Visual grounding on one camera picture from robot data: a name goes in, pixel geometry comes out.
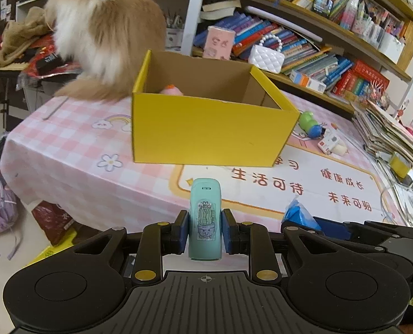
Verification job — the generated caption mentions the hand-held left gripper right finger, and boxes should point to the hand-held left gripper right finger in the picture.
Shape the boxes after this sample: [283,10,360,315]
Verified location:
[221,209,336,283]

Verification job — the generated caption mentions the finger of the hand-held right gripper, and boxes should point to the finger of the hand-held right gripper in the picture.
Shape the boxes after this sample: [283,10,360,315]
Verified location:
[282,217,413,252]

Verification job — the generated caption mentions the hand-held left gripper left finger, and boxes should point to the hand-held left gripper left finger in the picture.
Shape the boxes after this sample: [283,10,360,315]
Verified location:
[72,210,190,284]

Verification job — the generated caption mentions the mint green correction tape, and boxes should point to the mint green correction tape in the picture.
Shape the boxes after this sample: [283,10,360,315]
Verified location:
[187,178,224,261]

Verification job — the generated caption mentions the blue plastic toy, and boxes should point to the blue plastic toy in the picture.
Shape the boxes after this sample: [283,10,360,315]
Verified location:
[282,198,323,231]

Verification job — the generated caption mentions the red and white small box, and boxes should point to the red and white small box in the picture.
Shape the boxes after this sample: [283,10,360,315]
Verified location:
[317,130,343,156]

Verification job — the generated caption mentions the yellow cardboard box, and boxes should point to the yellow cardboard box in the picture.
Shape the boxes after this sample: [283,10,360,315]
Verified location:
[131,49,301,168]

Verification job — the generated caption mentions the green and blue toy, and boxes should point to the green and blue toy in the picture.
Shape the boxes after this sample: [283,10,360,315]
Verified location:
[299,110,327,137]

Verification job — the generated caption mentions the pink round plush toy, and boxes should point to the pink round plush toy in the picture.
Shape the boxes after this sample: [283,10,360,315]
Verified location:
[159,84,185,97]

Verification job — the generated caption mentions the yellow tape roll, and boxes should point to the yellow tape roll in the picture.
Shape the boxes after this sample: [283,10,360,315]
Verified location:
[389,153,413,178]

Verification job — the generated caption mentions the stack of papers and booklets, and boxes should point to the stack of papers and booklets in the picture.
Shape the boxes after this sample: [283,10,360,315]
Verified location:
[351,100,413,168]

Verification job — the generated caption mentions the red plastic bag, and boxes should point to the red plastic bag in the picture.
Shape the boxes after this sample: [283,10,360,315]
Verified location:
[31,200,77,246]

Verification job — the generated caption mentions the sparkly antler tiara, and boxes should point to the sparkly antler tiara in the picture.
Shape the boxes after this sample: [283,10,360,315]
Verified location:
[358,80,390,110]

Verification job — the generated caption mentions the red thick books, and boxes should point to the red thick books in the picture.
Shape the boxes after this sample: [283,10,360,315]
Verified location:
[332,71,367,98]

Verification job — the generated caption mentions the orange and white carton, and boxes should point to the orange and white carton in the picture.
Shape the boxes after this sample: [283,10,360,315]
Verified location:
[290,70,327,94]

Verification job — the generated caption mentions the red dictionary box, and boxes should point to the red dictionary box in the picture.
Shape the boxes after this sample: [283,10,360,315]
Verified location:
[353,59,390,90]

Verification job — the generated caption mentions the white quilted pearl handbag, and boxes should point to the white quilted pearl handbag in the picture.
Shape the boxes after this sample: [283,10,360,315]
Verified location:
[248,34,286,74]

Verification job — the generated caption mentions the row of colourful books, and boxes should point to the row of colourful books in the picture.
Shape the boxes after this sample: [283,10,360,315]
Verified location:
[194,12,354,85]

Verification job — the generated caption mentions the white plastic pen container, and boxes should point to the white plastic pen container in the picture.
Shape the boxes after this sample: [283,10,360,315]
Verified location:
[380,33,405,64]

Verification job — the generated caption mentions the pink cartoon box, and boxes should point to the pink cartoon box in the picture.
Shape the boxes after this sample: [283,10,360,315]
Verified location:
[204,25,236,60]

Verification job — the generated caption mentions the clear pen cup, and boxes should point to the clear pen cup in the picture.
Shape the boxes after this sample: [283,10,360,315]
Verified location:
[165,12,186,48]

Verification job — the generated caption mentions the row of markers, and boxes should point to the row of markers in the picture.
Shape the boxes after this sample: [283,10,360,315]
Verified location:
[353,0,407,46]

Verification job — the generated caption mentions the white rolled tube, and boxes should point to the white rolled tube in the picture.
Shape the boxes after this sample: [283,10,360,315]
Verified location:
[245,5,324,43]

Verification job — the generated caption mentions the pastel bottle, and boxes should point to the pastel bottle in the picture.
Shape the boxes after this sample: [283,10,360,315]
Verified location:
[339,0,360,34]

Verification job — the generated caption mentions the black small box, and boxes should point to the black small box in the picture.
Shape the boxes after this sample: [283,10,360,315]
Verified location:
[35,53,65,74]

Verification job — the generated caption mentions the fluffy orange and white cat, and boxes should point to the fluffy orange and white cat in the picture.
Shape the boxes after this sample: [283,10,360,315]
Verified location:
[45,0,167,102]

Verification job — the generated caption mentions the stacked lying books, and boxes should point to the stacked lying books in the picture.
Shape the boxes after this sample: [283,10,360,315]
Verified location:
[200,0,242,20]

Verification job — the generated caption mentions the wooden bookshelf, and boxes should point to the wooden bookshelf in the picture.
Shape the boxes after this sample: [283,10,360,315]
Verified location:
[182,0,413,112]

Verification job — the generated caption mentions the brown cloth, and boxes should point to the brown cloth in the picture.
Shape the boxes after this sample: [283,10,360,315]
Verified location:
[0,6,56,70]

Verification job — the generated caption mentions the white charging cable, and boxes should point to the white charging cable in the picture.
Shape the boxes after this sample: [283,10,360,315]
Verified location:
[377,160,413,231]

